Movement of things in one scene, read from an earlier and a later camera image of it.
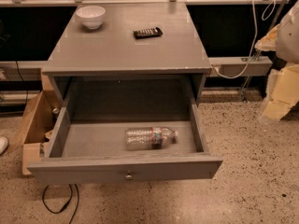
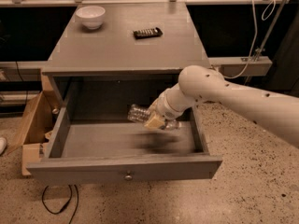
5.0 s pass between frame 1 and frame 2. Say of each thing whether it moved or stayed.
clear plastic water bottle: moved
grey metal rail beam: stayed
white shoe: stayed
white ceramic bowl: stayed
